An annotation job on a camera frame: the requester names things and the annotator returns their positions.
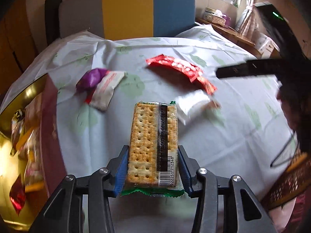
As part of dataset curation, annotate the white red-end snack packet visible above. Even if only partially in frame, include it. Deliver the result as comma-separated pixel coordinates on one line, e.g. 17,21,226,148
85,71,127,111

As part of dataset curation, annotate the woven tissue box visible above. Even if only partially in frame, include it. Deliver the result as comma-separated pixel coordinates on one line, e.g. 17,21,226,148
203,7,231,28

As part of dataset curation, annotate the large red snack packet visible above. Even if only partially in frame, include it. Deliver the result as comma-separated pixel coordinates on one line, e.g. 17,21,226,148
145,54,204,82

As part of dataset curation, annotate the small red patterned snack packet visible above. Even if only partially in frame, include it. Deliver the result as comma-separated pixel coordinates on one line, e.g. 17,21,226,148
196,76,217,95

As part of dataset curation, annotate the white green-cloud tablecloth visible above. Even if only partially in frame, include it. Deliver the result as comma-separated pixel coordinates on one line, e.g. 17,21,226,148
2,26,297,199

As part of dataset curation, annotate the window curtain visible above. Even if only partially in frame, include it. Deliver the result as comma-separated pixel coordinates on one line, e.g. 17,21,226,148
235,0,255,35

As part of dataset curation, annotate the gold and maroon gift box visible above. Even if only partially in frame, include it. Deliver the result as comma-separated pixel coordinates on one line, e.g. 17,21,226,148
1,75,67,231

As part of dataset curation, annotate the wooden side shelf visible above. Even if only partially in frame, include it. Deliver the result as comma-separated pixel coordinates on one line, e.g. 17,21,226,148
196,18,261,58

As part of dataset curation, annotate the purple cartoon snack packet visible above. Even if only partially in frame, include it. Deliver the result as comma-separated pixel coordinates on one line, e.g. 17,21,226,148
76,68,108,92

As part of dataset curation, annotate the grey yellow blue sofa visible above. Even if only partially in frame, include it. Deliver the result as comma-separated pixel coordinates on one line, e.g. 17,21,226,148
44,0,196,44

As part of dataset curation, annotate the white nutrition-label snack bar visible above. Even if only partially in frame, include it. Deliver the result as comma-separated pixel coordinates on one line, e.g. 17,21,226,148
175,90,220,125

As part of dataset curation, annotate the green-wrapped cracker pack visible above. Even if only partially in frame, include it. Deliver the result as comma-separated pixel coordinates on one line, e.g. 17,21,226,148
122,102,184,198

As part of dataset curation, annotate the shiny red foil snack bag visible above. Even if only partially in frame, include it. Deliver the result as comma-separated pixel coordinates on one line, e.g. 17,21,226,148
9,175,26,215

